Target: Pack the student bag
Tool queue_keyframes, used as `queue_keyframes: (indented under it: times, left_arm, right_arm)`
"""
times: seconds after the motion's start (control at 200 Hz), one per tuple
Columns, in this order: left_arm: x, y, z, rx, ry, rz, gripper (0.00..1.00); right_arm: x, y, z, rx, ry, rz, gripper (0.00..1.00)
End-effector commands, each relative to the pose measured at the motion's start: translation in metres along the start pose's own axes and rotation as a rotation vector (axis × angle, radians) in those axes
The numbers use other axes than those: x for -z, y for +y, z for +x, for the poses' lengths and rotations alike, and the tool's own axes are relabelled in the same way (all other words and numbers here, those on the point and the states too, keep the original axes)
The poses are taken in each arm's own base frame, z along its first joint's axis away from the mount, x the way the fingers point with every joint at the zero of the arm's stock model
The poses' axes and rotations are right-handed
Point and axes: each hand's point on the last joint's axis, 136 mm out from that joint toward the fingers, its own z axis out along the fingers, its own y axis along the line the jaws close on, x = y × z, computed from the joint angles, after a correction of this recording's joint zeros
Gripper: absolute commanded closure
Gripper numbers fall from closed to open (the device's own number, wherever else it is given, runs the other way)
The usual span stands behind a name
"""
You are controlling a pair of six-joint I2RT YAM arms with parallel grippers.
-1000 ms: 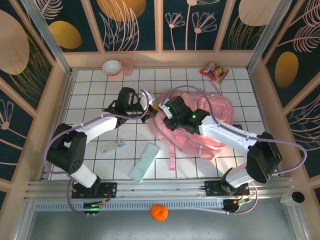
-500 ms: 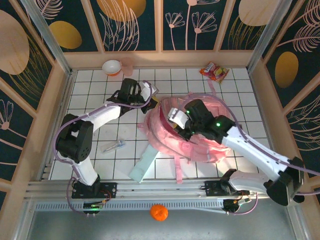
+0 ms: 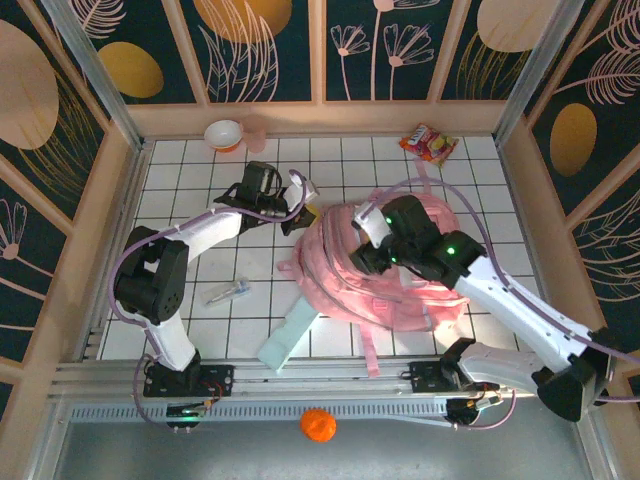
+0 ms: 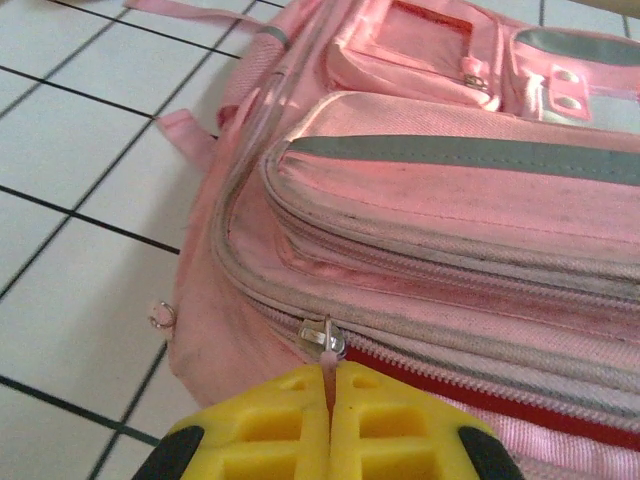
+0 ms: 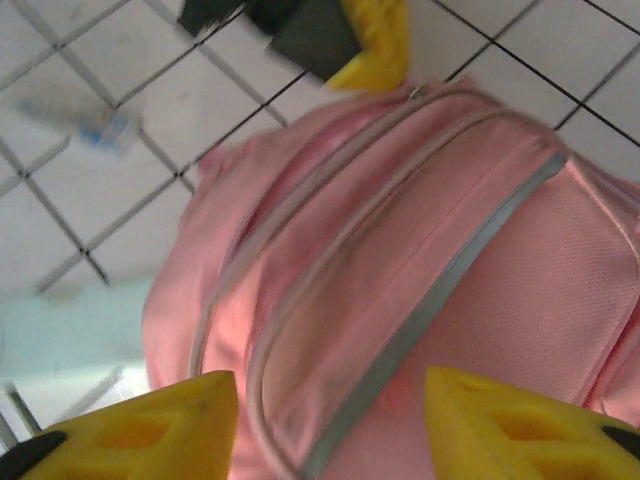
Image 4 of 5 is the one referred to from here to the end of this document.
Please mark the pink school backpack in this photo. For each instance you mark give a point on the pink school backpack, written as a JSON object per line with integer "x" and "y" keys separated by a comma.
{"x": 425, "y": 200}

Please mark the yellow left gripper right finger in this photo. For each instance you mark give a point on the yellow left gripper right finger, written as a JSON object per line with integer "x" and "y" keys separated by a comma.
{"x": 400, "y": 435}

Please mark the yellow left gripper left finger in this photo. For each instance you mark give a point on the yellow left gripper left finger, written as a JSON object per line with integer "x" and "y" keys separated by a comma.
{"x": 265, "y": 430}

